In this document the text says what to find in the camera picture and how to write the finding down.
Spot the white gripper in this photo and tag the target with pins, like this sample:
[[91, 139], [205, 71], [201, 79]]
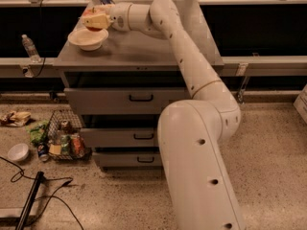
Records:
[[119, 15]]

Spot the red apple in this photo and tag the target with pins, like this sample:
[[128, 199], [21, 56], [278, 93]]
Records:
[[92, 20]]

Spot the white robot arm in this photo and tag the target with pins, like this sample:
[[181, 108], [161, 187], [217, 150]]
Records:
[[189, 131]]

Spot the white paper bowl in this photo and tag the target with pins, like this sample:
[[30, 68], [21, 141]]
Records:
[[88, 40]]

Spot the white bowl on floor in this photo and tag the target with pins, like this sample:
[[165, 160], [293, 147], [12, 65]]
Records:
[[18, 152]]

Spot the grey drawer cabinet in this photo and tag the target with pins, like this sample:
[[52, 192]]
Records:
[[125, 60]]

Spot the clear plastic water bottle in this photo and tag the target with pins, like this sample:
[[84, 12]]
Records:
[[30, 48]]

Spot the top grey drawer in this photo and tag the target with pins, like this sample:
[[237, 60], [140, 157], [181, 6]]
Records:
[[104, 101]]

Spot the grey drawer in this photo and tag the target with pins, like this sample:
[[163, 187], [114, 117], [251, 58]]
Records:
[[119, 137], [127, 159], [104, 101]]

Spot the middle grey drawer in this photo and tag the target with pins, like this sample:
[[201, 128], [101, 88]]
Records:
[[119, 137]]

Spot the green snack bag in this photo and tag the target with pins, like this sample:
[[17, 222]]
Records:
[[38, 132]]

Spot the red soda can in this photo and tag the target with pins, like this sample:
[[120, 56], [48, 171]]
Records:
[[77, 145]]

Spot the crumpled brown snack bag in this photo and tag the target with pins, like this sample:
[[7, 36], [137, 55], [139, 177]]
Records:
[[15, 119]]

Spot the blue soda can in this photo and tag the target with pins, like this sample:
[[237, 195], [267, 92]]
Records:
[[43, 152]]

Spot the bottom grey drawer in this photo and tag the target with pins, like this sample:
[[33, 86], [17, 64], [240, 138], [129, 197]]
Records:
[[127, 159]]

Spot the black pole on floor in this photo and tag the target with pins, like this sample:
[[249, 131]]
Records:
[[29, 201]]

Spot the wire mesh basket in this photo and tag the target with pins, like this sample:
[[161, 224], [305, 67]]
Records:
[[63, 124]]

